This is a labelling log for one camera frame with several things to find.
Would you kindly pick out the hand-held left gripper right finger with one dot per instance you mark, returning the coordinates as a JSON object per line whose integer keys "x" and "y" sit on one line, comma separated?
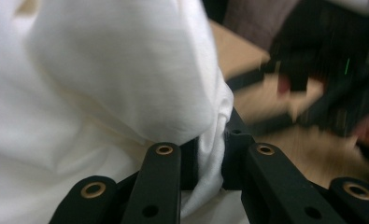
{"x": 235, "y": 155}

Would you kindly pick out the white pleated skirt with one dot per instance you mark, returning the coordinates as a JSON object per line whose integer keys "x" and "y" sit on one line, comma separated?
{"x": 95, "y": 77}

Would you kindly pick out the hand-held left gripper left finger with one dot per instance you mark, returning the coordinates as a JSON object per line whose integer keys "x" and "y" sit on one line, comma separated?
{"x": 189, "y": 168}

